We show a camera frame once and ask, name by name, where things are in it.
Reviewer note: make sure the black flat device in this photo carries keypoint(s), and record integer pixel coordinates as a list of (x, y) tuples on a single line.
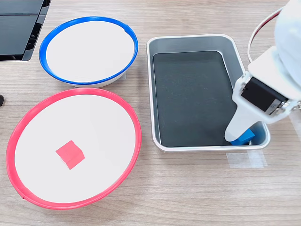
[(16, 35)]

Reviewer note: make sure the white plate with red rim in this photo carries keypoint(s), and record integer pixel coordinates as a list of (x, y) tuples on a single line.
[(98, 131)]

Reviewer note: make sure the red cube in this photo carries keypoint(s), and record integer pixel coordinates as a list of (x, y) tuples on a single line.
[(69, 154)]

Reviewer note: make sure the small black object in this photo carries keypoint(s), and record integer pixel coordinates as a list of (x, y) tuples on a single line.
[(1, 100)]

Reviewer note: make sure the blue cube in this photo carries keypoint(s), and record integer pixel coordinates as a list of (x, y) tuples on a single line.
[(247, 137)]

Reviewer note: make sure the white plate with blue rim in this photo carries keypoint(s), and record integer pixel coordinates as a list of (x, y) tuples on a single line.
[(89, 51)]

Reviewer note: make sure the black tray mat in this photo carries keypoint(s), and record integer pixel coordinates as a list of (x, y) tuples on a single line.
[(188, 99)]

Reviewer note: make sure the clear tape patch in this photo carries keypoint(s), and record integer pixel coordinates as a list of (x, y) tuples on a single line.
[(247, 159)]

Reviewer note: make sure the steel tray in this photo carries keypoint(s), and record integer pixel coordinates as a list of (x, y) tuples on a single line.
[(164, 42)]

